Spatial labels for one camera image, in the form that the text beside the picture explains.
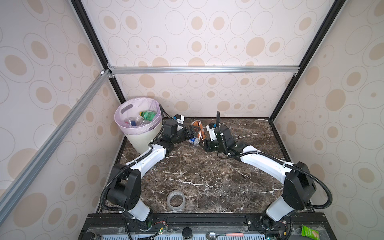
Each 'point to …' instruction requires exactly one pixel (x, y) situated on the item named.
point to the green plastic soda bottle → (148, 115)
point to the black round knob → (187, 232)
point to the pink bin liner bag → (131, 108)
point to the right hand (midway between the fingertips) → (202, 142)
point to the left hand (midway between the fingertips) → (200, 128)
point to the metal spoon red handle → (212, 235)
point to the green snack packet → (306, 231)
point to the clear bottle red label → (135, 121)
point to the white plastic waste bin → (138, 143)
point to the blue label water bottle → (194, 140)
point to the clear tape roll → (176, 200)
